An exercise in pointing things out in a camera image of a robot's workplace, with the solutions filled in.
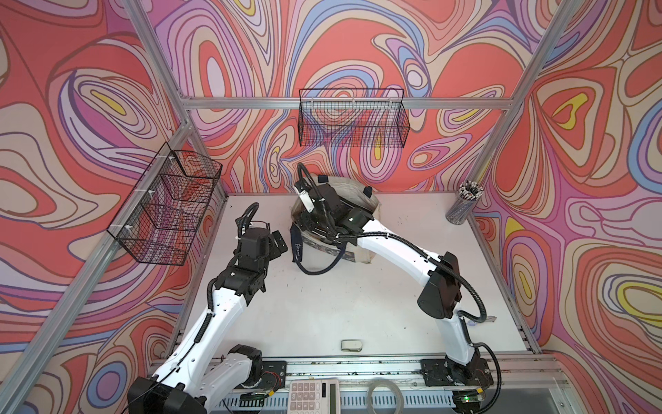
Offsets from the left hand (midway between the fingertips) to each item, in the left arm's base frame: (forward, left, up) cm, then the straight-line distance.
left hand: (270, 239), depth 79 cm
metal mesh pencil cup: (+25, -72, -3) cm, 77 cm away
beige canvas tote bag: (+22, -27, -1) cm, 35 cm away
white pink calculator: (-39, -14, -19) cm, 46 cm away
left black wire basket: (+1, +32, +8) cm, 33 cm away
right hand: (+9, -11, +3) cm, 15 cm away
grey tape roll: (-39, -38, -23) cm, 60 cm away
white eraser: (-26, -25, -20) cm, 41 cm away
